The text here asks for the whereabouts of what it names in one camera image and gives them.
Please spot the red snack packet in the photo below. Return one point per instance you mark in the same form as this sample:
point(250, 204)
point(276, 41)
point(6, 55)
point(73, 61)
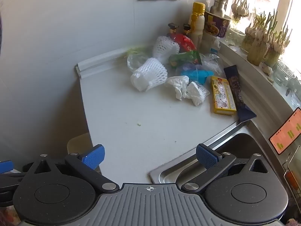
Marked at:
point(185, 43)

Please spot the clear plastic bag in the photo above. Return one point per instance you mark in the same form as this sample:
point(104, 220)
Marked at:
point(211, 62)
point(135, 62)

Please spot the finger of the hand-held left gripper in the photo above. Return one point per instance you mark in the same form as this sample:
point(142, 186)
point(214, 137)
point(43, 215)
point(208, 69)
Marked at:
point(6, 166)
point(9, 179)

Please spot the hanging garlic bunch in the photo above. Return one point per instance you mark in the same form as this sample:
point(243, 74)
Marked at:
point(239, 8)

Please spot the glass jar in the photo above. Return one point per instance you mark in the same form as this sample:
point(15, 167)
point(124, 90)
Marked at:
point(284, 74)
point(295, 94)

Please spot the smartphone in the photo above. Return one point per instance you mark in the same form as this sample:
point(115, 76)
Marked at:
point(288, 131)

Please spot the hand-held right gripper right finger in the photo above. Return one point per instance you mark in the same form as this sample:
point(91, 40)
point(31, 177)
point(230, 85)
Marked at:
point(207, 156)

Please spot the cream trash bin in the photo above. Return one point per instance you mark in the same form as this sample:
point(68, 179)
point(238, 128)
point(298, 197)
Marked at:
point(77, 143)

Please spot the garlic bulb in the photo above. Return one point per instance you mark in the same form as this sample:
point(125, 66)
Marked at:
point(265, 68)

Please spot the yellow box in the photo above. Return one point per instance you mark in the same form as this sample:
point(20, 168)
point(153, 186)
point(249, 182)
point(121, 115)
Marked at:
point(222, 95)

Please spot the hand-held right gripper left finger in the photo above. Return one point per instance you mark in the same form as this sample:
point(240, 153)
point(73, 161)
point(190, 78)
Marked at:
point(94, 156)

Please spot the white tissue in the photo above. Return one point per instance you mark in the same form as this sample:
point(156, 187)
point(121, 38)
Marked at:
point(195, 95)
point(177, 84)

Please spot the purple instant noodle cup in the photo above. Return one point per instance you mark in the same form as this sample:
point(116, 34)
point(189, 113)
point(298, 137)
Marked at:
point(216, 26)

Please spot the white bottle with yellow cap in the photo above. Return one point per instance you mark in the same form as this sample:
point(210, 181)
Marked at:
point(197, 26)

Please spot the clear plastic wrapper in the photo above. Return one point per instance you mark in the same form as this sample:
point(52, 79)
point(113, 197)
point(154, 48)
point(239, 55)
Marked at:
point(203, 88)

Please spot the green snack packet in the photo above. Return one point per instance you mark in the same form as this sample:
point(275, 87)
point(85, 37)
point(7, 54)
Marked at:
point(185, 58)

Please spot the blue plastic wrapper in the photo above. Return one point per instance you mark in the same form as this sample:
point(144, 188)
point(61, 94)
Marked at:
point(196, 75)

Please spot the white foam net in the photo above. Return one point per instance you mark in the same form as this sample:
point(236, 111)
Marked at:
point(148, 75)
point(164, 48)

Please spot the dark snack wrapper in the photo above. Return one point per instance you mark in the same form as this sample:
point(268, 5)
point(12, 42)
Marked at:
point(237, 89)

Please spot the glass bowl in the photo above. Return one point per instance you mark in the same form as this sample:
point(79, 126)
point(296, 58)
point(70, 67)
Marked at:
point(235, 36)

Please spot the clear spray bottle blue label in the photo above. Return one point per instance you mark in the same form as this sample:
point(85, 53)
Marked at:
point(215, 46)

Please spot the white tiled window sill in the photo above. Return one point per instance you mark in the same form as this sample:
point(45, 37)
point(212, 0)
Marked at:
point(256, 91)

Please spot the stainless steel sink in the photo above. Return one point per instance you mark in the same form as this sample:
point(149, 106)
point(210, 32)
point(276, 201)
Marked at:
point(239, 143)

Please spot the sprouting garlic tub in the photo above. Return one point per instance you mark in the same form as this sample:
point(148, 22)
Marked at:
point(249, 37)
point(259, 49)
point(275, 51)

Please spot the curly green cabbage leaf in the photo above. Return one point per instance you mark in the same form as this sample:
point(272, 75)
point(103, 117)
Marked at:
point(137, 50)

